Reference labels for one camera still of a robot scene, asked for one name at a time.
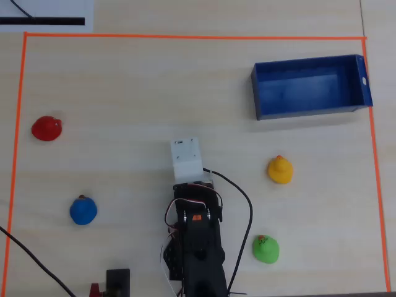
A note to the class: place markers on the blue plastic box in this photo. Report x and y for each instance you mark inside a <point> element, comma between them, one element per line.
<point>309,89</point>

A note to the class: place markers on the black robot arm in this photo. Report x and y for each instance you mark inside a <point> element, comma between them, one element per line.
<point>201,253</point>

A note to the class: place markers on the yellow rubber duck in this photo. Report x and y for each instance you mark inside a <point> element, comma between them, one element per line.
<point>280,171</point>

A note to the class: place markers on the blue rubber duck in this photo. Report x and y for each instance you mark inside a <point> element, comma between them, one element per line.
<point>83,211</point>

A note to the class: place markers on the red rubber duck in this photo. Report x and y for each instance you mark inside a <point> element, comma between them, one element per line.
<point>46,129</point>

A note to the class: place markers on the green rubber duck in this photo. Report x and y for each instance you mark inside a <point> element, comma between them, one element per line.
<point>266,250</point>

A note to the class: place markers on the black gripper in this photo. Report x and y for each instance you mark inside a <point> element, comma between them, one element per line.
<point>206,180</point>

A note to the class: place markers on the white paper with black bar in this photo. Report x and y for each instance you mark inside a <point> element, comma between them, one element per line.
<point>62,9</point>

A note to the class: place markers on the orange tape strip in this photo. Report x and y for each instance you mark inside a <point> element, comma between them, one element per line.
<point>19,102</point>
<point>378,185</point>
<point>185,36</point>

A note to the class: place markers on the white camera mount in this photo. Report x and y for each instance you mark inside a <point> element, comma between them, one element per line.
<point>185,157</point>

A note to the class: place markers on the small black block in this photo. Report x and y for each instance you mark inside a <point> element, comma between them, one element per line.
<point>118,283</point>

